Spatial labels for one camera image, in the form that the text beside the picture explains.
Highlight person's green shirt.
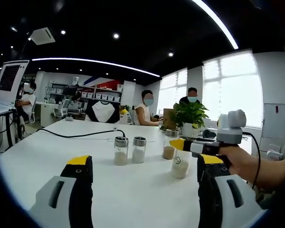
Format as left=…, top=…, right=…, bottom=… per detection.
left=258, top=182, right=285, bottom=213

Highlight group of ceiling spotlights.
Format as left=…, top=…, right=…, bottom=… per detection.
left=10, top=26, right=174, bottom=76

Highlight small seasoning bottle beige contents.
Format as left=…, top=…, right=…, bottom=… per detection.
left=114, top=136, right=129, bottom=166

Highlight tall seasoning bottle cream contents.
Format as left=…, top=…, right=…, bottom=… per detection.
left=170, top=140, right=190, bottom=179

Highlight black power cable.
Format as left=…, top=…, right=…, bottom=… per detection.
left=35, top=128, right=126, bottom=139

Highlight small seasoning bottle white contents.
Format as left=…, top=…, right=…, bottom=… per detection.
left=132, top=136, right=147, bottom=164

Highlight bright window with blinds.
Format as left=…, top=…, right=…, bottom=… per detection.
left=158, top=68, right=188, bottom=114
left=202, top=49, right=263, bottom=129

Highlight brown paper bag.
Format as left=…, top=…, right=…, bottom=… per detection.
left=163, top=108, right=179, bottom=130

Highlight grey storage shelf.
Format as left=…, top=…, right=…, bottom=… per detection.
left=47, top=80, right=123, bottom=103

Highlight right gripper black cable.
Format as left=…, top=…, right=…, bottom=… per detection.
left=241, top=132, right=262, bottom=190

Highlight person's right hand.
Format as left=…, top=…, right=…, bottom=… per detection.
left=222, top=145, right=264, bottom=188

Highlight row of white storage boxes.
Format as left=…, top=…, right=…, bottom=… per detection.
left=82, top=91, right=121, bottom=102

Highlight black and white raglan shirt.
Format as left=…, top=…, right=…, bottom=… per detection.
left=85, top=99, right=121, bottom=124

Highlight green plant in white pot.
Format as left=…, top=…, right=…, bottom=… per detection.
left=173, top=101, right=209, bottom=137

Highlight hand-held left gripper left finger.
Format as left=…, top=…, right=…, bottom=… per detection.
left=28, top=155, right=94, bottom=228

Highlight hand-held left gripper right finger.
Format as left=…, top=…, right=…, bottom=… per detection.
left=197, top=153, right=264, bottom=228

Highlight white office chair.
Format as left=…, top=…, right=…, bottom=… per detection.
left=52, top=98, right=71, bottom=119

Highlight curved ceiling light strip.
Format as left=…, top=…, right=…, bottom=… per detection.
left=32, top=57, right=160, bottom=77
left=191, top=0, right=239, bottom=50

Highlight tall seasoning bottle brown contents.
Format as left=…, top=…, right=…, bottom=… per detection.
left=162, top=129, right=180, bottom=160

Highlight computer monitor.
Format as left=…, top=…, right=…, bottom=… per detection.
left=0, top=60, right=30, bottom=105

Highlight ceiling air conditioner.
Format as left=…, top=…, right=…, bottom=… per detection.
left=29, top=27, right=56, bottom=46

